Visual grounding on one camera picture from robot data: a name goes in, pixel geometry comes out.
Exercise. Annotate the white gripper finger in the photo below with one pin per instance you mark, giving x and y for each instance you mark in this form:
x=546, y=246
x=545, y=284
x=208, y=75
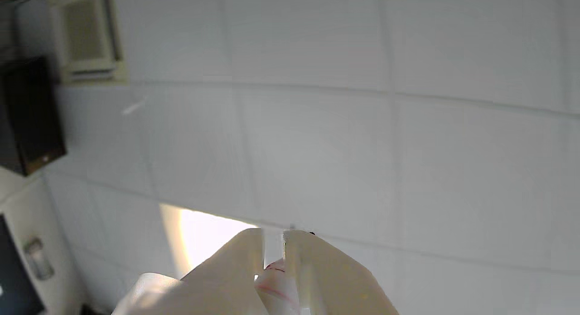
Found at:
x=335, y=283
x=213, y=283

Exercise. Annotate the white marker with red end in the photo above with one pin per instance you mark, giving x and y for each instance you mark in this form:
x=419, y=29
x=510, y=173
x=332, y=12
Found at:
x=276, y=290

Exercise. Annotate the rectangular ceiling light panel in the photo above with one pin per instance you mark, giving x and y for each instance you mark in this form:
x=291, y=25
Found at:
x=204, y=238

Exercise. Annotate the dark screen panel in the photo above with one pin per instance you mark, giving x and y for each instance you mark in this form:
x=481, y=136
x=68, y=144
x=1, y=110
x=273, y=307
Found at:
x=16, y=274

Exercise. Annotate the ceiling air conditioning vent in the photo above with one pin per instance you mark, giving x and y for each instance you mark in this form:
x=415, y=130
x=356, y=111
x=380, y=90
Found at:
x=86, y=34

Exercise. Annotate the small grey wall fixture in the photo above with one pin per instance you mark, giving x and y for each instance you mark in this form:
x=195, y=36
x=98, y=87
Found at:
x=38, y=258

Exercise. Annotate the black wall speaker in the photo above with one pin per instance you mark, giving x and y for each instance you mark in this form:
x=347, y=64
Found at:
x=27, y=115

